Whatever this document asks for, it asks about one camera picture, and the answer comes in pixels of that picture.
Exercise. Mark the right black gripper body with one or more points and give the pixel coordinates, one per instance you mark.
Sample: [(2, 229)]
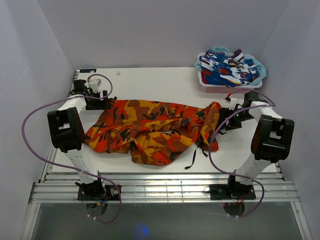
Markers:
[(234, 121)]

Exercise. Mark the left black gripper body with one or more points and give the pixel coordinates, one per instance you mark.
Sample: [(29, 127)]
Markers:
[(96, 104)]

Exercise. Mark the orange camouflage trousers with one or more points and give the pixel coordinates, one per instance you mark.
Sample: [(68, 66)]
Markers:
[(153, 132)]

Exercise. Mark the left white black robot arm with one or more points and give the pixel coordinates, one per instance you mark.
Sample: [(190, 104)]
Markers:
[(68, 135)]

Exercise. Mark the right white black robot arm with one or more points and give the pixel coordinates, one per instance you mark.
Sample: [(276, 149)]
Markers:
[(271, 141)]

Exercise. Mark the blue label sticker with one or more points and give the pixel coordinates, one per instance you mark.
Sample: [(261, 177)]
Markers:
[(88, 70)]

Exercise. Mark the pink plastic laundry basket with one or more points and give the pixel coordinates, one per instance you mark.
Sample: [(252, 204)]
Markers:
[(230, 86)]

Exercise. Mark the light blue garment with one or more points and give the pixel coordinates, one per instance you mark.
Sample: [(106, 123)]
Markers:
[(260, 70)]

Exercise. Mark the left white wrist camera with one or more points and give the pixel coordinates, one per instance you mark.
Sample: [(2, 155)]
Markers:
[(95, 84)]

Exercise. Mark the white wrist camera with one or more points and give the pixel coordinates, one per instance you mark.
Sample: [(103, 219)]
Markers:
[(233, 103), (95, 84)]

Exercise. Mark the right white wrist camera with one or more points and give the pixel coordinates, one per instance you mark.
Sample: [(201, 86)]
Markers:
[(233, 103)]

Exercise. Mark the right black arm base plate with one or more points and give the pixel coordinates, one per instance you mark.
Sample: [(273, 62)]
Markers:
[(225, 192)]

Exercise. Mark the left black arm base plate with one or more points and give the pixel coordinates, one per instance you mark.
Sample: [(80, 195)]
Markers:
[(112, 192)]

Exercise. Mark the aluminium frame rail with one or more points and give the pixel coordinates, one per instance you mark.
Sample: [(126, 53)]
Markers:
[(161, 188)]

